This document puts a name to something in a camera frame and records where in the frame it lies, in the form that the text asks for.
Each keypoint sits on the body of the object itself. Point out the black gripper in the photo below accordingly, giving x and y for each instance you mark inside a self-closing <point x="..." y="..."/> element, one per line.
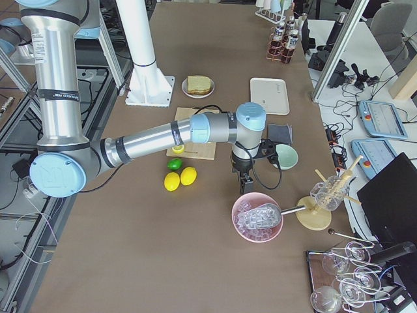
<point x="241" y="164"/>

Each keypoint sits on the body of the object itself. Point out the bread slice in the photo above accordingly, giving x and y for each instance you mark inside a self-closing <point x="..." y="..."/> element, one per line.
<point x="199" y="85"/>

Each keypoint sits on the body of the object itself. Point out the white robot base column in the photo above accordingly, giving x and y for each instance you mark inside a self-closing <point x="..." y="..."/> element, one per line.
<point x="148" y="85"/>

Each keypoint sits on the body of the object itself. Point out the beige serving tray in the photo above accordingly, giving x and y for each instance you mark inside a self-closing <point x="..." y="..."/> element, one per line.
<point x="271" y="94"/>

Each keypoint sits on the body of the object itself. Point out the pink bowl with ice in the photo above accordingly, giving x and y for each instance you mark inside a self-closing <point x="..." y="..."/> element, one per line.
<point x="250" y="201"/>

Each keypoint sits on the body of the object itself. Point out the metal ice scoop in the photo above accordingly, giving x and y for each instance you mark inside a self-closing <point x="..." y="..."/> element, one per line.
<point x="264" y="216"/>

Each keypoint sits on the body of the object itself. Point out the green bowl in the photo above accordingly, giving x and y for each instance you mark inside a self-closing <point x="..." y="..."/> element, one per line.
<point x="287" y="156"/>

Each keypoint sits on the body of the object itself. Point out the wooden cutting board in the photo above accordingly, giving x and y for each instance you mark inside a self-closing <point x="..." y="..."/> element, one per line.
<point x="203" y="151"/>

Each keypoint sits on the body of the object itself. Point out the yellow lemon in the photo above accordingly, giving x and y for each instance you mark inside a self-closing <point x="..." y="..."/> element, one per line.
<point x="172" y="181"/>
<point x="188" y="176"/>

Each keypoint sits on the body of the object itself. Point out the grey folded cloth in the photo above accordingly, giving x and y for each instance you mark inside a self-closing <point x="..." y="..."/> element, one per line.
<point x="280" y="133"/>

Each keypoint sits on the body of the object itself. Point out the green lime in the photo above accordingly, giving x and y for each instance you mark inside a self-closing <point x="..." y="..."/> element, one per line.
<point x="174" y="164"/>

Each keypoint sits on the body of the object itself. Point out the lemon half slice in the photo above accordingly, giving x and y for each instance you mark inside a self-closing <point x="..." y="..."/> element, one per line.
<point x="178" y="149"/>

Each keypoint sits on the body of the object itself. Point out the wooden mug tree stand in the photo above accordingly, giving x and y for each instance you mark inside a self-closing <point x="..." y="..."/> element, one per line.
<point x="315" y="218"/>

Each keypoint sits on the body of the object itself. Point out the white round plate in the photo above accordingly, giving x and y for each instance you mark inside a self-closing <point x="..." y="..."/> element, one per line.
<point x="184" y="89"/>

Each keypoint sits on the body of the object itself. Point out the blue teach pendant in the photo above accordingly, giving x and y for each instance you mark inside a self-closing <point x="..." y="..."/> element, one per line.
<point x="377" y="154"/>
<point x="381" y="119"/>

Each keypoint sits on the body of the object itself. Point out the wine glass rack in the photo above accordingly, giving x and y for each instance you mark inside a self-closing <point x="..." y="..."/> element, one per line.
<point x="356" y="280"/>

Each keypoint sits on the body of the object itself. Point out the dark drink bottle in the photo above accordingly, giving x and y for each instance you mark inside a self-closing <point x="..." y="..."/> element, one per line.
<point x="291" y="45"/>
<point x="278" y="35"/>
<point x="290" y="25"/>

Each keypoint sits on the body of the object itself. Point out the white cup rack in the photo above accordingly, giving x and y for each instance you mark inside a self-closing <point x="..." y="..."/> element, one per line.
<point x="270" y="10"/>

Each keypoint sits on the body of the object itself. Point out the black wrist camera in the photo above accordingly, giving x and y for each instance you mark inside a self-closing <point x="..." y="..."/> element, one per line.
<point x="267" y="149"/>

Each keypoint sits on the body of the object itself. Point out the copper wire bottle rack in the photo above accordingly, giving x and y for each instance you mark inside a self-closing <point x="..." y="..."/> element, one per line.
<point x="277" y="54"/>

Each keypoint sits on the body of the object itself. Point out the aluminium frame post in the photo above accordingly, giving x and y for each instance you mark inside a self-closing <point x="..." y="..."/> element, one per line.
<point x="355" y="13"/>

